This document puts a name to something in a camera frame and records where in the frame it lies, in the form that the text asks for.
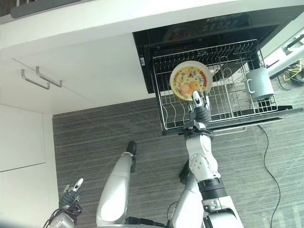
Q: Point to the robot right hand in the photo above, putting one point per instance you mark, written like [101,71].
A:
[202,111]

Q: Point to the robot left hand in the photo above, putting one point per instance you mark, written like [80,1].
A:
[69,193]

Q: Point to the yellow printed plate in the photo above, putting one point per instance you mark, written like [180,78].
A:
[189,81]

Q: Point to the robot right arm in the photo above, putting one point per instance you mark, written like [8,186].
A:
[209,175]

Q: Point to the black dishwasher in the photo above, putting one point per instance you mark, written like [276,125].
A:
[213,71]

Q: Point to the robot left leg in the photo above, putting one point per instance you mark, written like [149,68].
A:
[117,180]

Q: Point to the robot leg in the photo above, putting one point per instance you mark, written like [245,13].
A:
[117,180]
[186,190]

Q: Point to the grey mug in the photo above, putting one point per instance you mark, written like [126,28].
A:
[259,83]

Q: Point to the robot right leg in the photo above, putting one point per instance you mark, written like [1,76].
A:
[186,190]

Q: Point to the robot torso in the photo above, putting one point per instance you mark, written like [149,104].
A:
[147,222]

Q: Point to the white cabinet door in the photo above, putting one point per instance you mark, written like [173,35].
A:
[61,71]

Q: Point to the grey window ledge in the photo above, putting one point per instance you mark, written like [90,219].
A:
[51,6]

